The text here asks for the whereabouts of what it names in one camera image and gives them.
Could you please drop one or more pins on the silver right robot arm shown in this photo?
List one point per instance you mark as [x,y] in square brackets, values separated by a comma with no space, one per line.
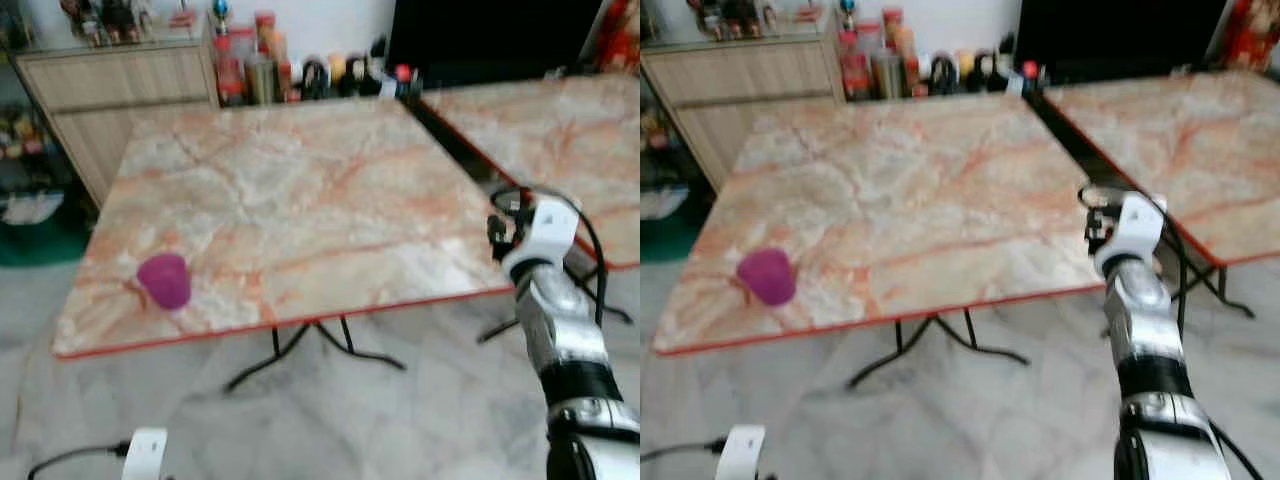
[560,330]
[1140,320]

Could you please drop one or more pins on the marble pattern folding table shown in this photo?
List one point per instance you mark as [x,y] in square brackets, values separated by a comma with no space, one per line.
[300,200]
[550,130]
[1180,130]
[920,200]

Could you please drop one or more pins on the small white bottle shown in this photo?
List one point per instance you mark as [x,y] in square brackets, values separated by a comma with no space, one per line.
[1015,85]
[389,88]

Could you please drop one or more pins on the small red capped bottle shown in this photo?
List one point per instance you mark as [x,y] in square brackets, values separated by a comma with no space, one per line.
[403,73]
[1030,70]

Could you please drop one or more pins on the black television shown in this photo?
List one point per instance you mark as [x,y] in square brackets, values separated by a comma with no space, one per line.
[490,40]
[1110,35]

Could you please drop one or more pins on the red figurine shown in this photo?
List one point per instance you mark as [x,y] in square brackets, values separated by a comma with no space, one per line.
[622,35]
[1255,35]

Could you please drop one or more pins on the yellow capped bottle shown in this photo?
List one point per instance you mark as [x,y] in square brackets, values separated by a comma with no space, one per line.
[965,63]
[337,68]

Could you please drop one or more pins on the small jar with red lid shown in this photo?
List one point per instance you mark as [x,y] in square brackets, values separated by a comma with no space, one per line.
[909,72]
[286,78]

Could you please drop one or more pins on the light wooden cabinet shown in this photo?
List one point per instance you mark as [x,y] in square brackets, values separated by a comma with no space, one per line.
[740,100]
[110,100]

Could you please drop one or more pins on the steel bottle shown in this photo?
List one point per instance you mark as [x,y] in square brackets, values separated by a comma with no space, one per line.
[887,76]
[262,80]

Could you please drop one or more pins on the purple plastic cup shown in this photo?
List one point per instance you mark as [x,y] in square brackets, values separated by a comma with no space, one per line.
[768,277]
[165,282]

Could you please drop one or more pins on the dark sauce bottle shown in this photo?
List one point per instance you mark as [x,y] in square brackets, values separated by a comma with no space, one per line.
[90,20]
[715,15]

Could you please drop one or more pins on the orange jar with red lid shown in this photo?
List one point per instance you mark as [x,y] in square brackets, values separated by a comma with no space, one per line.
[265,28]
[892,24]

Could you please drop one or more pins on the low red jar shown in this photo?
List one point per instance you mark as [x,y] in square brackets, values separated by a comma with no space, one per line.
[853,76]
[228,82]

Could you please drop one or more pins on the tall jar with red lid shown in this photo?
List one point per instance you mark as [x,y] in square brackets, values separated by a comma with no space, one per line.
[862,38]
[238,42]

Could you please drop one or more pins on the blue ball ornament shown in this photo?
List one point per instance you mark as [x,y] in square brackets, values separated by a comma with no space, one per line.
[848,10]
[220,12]

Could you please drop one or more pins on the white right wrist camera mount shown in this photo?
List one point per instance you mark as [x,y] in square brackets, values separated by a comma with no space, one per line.
[545,235]
[1135,230]

